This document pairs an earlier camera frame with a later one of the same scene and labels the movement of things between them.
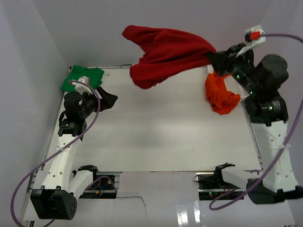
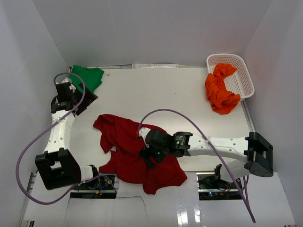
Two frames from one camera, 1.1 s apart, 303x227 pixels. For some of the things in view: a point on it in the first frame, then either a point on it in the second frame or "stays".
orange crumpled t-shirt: [221, 100] stays
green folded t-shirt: [94, 75] stays
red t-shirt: [164, 50] → [127, 163]
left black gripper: [108, 100] → [88, 99]
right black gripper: [218, 58] → [146, 152]
